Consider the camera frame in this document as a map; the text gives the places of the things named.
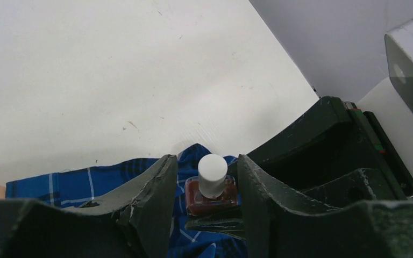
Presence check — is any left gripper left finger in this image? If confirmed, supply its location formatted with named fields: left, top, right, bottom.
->
left=0, top=155, right=178, bottom=257

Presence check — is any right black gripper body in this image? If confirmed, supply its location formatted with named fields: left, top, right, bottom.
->
left=344, top=102, right=413, bottom=200

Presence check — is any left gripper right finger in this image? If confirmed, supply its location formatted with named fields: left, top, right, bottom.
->
left=237, top=155, right=413, bottom=257

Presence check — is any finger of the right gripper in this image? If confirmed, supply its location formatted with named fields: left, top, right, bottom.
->
left=185, top=168, right=395, bottom=240
left=247, top=96, right=352, bottom=189

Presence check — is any red nail polish bottle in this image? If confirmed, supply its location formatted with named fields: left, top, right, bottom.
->
left=184, top=154, right=239, bottom=217

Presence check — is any blue plaid shirt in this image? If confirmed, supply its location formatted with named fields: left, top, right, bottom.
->
left=5, top=144, right=248, bottom=257

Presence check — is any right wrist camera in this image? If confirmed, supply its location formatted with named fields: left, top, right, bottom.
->
left=358, top=19, right=413, bottom=197

